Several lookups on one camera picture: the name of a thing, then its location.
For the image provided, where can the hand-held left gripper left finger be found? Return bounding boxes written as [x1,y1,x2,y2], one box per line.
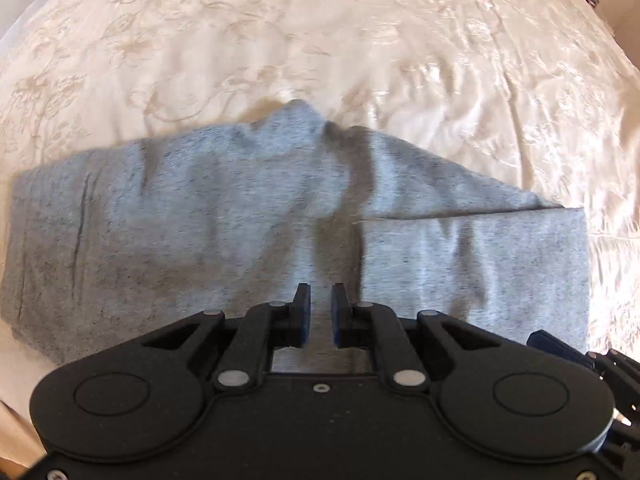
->
[84,282,313,394]

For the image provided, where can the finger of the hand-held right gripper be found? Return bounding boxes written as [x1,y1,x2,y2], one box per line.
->
[599,400,640,480]
[527,329,640,397]

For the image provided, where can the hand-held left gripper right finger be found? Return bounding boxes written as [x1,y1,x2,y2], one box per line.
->
[331,282,557,394]

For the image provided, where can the cream embroidered bed cover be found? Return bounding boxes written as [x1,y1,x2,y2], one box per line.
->
[0,0,640,413]

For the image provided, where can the grey speckled pants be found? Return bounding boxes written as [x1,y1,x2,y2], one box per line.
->
[0,99,591,377]

